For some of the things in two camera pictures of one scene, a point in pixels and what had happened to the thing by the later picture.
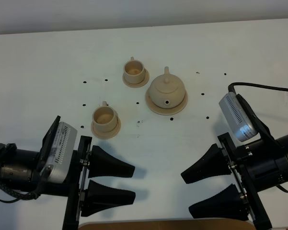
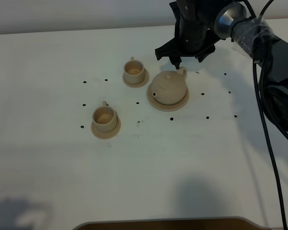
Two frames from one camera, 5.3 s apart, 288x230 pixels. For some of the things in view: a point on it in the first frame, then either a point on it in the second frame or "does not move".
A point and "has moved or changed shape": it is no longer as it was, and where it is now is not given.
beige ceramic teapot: (167, 91) has moved or changed shape
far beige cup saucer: (145, 81) does not move
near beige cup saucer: (106, 135) does not move
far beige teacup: (134, 71) does not move
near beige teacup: (105, 118) does not move
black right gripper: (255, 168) -> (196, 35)
